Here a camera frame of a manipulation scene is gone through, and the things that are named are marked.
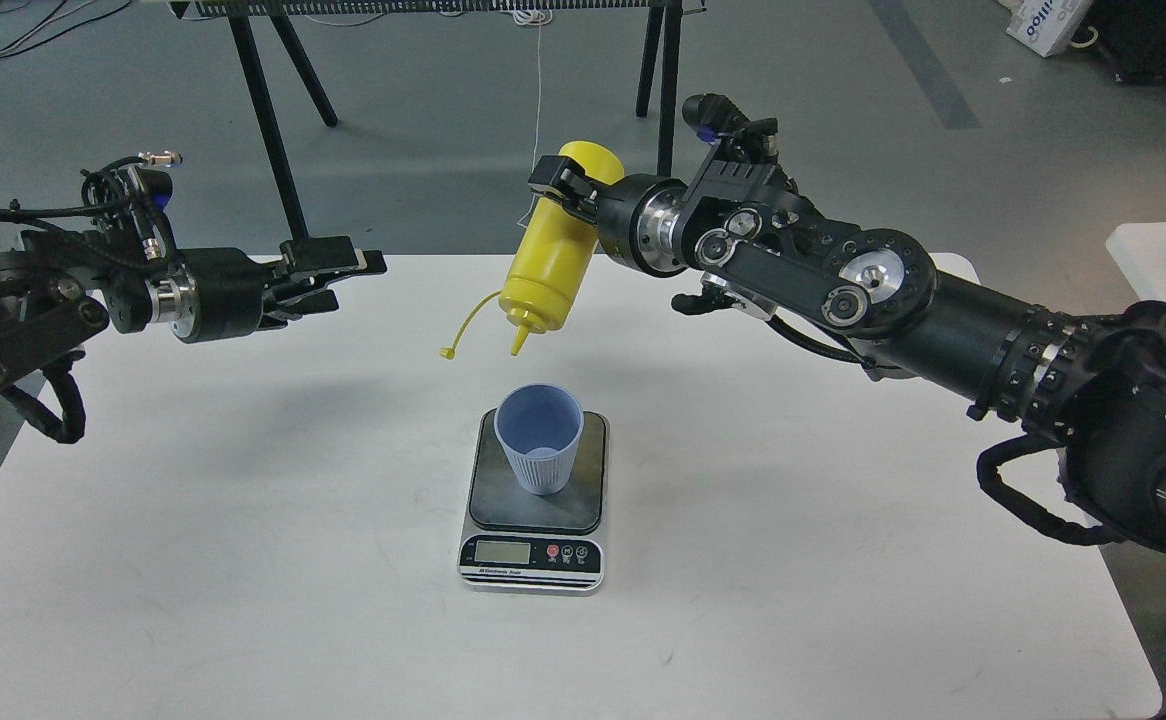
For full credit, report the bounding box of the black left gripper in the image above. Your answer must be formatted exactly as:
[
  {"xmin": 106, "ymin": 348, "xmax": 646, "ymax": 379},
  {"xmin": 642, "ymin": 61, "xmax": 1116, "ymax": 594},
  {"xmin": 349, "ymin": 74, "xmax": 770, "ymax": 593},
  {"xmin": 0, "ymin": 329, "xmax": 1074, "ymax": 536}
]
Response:
[{"xmin": 148, "ymin": 236, "xmax": 388, "ymax": 345}]

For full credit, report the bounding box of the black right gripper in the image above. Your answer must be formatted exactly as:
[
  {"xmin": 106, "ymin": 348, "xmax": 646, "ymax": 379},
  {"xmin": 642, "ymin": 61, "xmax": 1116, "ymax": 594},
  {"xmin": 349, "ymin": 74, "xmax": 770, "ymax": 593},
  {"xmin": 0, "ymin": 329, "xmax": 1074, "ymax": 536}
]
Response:
[{"xmin": 528, "ymin": 155, "xmax": 687, "ymax": 278}]

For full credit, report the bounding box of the yellow squeeze bottle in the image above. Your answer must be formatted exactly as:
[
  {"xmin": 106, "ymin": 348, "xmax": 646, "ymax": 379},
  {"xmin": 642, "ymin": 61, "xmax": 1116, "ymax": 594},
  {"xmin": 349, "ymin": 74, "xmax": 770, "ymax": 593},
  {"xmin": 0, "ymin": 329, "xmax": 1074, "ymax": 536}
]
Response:
[{"xmin": 440, "ymin": 141, "xmax": 624, "ymax": 359}]

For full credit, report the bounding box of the blue plastic cup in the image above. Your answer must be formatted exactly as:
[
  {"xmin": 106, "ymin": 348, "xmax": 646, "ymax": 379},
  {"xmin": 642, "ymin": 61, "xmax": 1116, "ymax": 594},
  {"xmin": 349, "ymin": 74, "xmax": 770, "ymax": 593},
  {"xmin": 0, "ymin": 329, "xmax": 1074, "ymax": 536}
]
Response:
[{"xmin": 493, "ymin": 383, "xmax": 584, "ymax": 496}]

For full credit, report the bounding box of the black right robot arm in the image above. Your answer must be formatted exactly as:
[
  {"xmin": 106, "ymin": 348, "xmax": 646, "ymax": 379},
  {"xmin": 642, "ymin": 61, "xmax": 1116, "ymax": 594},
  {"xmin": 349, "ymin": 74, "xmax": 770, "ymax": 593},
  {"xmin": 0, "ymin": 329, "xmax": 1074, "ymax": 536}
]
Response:
[{"xmin": 529, "ymin": 95, "xmax": 1166, "ymax": 553}]

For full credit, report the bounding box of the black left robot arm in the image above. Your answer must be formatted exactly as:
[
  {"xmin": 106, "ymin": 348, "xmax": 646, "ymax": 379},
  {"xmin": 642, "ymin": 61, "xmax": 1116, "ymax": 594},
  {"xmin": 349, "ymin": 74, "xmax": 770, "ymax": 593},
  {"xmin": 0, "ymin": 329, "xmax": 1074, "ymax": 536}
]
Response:
[{"xmin": 0, "ymin": 151, "xmax": 387, "ymax": 445}]

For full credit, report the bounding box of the digital kitchen scale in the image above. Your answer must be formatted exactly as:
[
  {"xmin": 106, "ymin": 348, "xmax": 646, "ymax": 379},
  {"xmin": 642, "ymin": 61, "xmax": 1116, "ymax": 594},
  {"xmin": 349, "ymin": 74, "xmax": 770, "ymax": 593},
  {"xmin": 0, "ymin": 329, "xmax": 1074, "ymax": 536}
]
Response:
[{"xmin": 458, "ymin": 410, "xmax": 609, "ymax": 594}]

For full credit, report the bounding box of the black trestle table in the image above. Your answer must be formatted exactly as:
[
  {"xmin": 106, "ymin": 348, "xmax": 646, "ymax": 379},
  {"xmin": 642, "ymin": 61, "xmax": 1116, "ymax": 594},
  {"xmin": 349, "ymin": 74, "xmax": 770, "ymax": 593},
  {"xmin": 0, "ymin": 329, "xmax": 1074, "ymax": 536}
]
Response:
[{"xmin": 155, "ymin": 8, "xmax": 659, "ymax": 256}]

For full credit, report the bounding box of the white cardboard box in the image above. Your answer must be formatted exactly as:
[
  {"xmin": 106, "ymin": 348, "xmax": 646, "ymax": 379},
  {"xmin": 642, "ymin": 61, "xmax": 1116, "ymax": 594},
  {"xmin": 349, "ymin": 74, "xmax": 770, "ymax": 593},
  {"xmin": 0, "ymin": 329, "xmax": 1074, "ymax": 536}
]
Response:
[{"xmin": 1005, "ymin": 0, "xmax": 1094, "ymax": 58}]

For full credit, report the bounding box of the white hanging cable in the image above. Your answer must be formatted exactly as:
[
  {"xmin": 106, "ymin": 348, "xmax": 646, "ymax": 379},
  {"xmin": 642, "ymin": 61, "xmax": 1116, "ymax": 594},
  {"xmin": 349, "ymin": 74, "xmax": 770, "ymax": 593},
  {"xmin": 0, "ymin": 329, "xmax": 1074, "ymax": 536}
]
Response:
[{"xmin": 517, "ymin": 11, "xmax": 548, "ymax": 233}]

